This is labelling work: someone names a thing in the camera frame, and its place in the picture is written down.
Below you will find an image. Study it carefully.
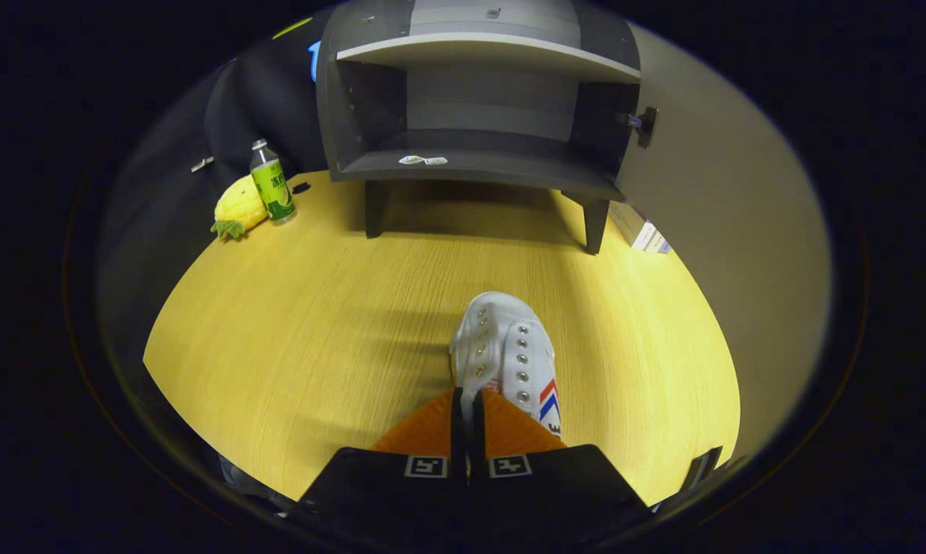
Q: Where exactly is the black door handle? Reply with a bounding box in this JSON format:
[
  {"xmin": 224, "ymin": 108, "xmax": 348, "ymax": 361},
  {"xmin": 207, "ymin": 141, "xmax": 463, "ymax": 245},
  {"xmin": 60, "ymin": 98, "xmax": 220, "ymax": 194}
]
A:
[{"xmin": 626, "ymin": 106, "xmax": 658, "ymax": 149}]

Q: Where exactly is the white spine book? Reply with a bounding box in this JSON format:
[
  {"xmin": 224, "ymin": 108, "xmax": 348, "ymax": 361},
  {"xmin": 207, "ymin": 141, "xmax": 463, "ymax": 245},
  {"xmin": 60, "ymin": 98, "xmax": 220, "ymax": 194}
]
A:
[
  {"xmin": 609, "ymin": 202, "xmax": 648, "ymax": 249},
  {"xmin": 638, "ymin": 222, "xmax": 671, "ymax": 255}
]

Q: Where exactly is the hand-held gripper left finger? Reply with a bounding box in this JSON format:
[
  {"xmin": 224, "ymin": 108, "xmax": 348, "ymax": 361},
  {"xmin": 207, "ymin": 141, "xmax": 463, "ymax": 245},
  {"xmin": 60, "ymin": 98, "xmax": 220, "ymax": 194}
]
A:
[{"xmin": 290, "ymin": 387, "xmax": 468, "ymax": 539}]

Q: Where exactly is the black backdrop cloth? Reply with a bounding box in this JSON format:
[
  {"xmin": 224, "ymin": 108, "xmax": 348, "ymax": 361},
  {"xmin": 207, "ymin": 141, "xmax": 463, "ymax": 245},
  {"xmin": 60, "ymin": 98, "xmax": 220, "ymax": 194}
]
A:
[{"xmin": 96, "ymin": 6, "xmax": 333, "ymax": 401}]

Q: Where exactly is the white sneaker shoe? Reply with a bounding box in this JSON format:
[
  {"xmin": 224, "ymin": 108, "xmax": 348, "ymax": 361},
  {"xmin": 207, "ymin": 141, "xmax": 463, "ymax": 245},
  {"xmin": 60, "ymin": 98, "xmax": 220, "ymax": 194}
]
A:
[{"xmin": 448, "ymin": 291, "xmax": 564, "ymax": 439}]

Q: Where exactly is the green label bottle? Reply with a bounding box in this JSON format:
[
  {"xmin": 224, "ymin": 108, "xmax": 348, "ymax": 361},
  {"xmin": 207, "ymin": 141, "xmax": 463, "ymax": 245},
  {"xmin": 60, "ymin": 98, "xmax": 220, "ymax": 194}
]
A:
[{"xmin": 249, "ymin": 138, "xmax": 297, "ymax": 224}]

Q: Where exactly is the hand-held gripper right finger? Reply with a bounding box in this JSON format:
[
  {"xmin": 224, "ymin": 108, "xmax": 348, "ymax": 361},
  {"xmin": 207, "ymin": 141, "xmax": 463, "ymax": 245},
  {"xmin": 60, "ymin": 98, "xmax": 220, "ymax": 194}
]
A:
[{"xmin": 471, "ymin": 389, "xmax": 652, "ymax": 539}]

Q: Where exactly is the yellow pineapple plush toy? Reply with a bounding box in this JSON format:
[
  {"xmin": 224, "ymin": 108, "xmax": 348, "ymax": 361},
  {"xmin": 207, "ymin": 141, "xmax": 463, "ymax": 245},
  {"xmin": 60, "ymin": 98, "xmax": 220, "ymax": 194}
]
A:
[{"xmin": 211, "ymin": 174, "xmax": 270, "ymax": 241}]

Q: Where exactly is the grey cabinet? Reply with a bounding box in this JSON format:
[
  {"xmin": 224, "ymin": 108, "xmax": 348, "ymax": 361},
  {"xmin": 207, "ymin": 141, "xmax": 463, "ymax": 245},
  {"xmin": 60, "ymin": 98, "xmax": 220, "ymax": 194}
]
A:
[{"xmin": 315, "ymin": 0, "xmax": 642, "ymax": 256}]

